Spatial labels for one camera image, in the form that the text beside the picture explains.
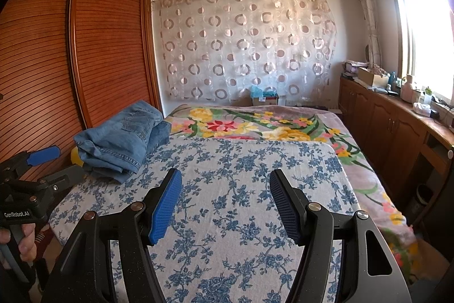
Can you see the pink floral blanket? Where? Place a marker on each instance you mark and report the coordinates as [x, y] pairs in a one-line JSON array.
[[283, 125]]

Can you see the pale window curtain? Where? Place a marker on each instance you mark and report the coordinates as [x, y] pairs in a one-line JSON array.
[[367, 4]]

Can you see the blue floral bed sheet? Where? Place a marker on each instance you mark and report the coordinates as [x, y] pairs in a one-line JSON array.
[[230, 182]]

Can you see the circle patterned wall curtain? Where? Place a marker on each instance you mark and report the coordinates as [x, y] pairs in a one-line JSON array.
[[248, 47]]

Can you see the white container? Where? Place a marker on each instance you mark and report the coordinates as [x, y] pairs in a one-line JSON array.
[[409, 91]]

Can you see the blue denim pants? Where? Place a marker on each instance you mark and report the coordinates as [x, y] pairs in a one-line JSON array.
[[120, 136]]

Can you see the long wooden cabinet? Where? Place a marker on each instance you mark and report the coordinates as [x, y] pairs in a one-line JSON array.
[[383, 125]]

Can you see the blue bottle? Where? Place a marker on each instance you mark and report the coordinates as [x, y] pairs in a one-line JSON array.
[[393, 81]]

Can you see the wooden framed window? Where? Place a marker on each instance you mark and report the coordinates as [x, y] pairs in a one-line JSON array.
[[425, 33]]

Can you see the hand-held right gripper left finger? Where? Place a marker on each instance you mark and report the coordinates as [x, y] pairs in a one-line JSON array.
[[165, 207]]

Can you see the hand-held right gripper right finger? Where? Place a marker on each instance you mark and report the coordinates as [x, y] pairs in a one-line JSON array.
[[285, 207]]

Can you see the person's left hand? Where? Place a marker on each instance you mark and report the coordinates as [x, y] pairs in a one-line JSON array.
[[26, 242]]

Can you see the white crumpled cloth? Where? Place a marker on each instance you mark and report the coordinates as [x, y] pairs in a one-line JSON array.
[[421, 109]]

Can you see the small black device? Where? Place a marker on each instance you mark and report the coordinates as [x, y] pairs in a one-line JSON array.
[[435, 113]]

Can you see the cardboard box with blue bags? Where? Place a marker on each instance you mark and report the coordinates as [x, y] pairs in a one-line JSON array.
[[264, 99]]

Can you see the green capped bottle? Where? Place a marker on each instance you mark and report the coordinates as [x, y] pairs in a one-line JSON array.
[[428, 97]]

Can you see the stack of papers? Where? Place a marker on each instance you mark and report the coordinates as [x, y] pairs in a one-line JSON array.
[[351, 68]]

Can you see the dark waste bin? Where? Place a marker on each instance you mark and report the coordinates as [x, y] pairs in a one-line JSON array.
[[424, 196]]

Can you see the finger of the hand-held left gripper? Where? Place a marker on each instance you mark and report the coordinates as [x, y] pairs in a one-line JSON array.
[[44, 154], [64, 177]]

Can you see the folded blue jeans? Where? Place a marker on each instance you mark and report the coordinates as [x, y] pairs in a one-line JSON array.
[[110, 175]]

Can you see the open cardboard box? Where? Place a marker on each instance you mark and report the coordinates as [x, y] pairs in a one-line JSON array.
[[370, 77]]

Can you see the wooden slatted wardrobe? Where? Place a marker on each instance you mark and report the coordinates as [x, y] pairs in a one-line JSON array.
[[106, 58]]

